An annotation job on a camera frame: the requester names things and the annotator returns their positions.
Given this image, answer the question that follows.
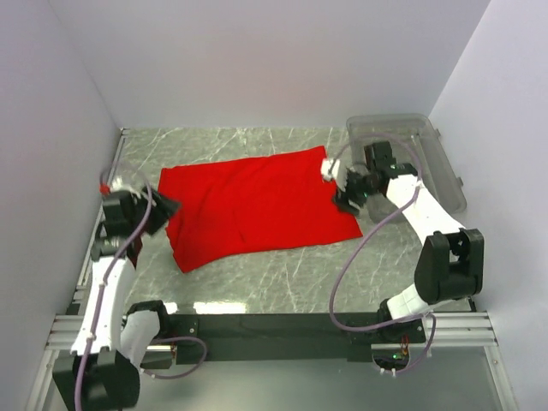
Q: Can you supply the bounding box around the red t shirt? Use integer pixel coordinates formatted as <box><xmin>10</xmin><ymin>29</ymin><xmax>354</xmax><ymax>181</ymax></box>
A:
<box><xmin>158</xmin><ymin>146</ymin><xmax>362</xmax><ymax>273</ymax></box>

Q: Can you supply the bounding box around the clear plastic storage bin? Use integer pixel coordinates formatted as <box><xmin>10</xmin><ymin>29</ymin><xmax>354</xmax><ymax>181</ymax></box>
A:
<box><xmin>345</xmin><ymin>112</ymin><xmax>468</xmax><ymax>224</ymax></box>

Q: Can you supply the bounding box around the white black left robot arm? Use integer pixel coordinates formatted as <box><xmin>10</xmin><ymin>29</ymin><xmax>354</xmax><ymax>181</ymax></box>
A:
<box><xmin>52</xmin><ymin>188</ymin><xmax>181</xmax><ymax>410</ymax></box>

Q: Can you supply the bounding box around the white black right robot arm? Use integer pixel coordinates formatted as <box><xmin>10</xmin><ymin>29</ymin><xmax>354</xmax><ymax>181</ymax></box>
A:
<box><xmin>321</xmin><ymin>140</ymin><xmax>485</xmax><ymax>332</ymax></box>

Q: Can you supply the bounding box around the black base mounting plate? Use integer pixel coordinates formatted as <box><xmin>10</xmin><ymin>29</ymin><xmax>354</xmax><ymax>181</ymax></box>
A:
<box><xmin>170</xmin><ymin>313</ymin><xmax>426</xmax><ymax>362</ymax></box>

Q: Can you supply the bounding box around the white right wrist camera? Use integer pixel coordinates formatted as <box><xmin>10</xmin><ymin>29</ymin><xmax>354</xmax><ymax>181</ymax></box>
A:
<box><xmin>320</xmin><ymin>158</ymin><xmax>341</xmax><ymax>182</ymax></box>

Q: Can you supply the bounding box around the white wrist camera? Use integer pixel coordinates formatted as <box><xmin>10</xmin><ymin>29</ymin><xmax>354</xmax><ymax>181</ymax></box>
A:
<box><xmin>320</xmin><ymin>158</ymin><xmax>341</xmax><ymax>182</ymax></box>
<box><xmin>99</xmin><ymin>176</ymin><xmax>143</xmax><ymax>199</ymax></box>

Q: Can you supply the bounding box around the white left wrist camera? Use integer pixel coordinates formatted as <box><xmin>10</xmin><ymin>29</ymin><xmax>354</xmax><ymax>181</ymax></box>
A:
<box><xmin>99</xmin><ymin>176</ymin><xmax>143</xmax><ymax>199</ymax></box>

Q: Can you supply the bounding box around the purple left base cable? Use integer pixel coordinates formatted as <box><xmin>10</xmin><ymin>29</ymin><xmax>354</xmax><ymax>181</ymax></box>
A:
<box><xmin>143</xmin><ymin>336</ymin><xmax>209</xmax><ymax>380</ymax></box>

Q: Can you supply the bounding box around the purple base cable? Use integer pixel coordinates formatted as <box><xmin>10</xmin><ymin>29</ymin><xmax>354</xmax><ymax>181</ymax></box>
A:
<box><xmin>143</xmin><ymin>336</ymin><xmax>209</xmax><ymax>380</ymax></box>
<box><xmin>378</xmin><ymin>314</ymin><xmax>438</xmax><ymax>377</ymax></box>

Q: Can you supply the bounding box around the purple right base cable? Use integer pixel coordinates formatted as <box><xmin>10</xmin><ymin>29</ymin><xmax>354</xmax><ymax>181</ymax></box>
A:
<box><xmin>378</xmin><ymin>314</ymin><xmax>438</xmax><ymax>377</ymax></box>

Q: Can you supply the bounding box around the aluminium front frame rail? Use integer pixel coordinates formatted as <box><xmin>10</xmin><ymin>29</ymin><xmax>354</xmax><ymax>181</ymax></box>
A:
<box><xmin>45</xmin><ymin>312</ymin><xmax>498</xmax><ymax>351</ymax></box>

